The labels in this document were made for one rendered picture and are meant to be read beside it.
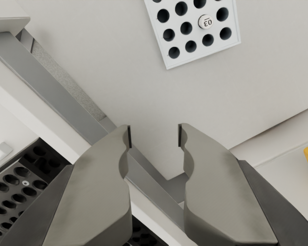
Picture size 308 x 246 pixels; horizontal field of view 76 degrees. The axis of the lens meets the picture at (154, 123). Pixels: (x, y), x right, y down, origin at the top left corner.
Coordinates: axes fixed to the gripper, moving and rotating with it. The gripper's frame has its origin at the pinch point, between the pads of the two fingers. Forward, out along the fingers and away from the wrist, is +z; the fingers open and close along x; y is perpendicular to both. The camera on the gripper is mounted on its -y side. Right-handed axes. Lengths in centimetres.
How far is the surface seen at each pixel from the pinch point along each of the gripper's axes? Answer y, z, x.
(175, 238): 15.7, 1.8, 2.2
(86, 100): 35, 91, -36
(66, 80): 23, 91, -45
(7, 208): 9.0, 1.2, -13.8
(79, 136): 2.8, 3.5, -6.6
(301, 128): 9.1, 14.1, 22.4
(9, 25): -6.0, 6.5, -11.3
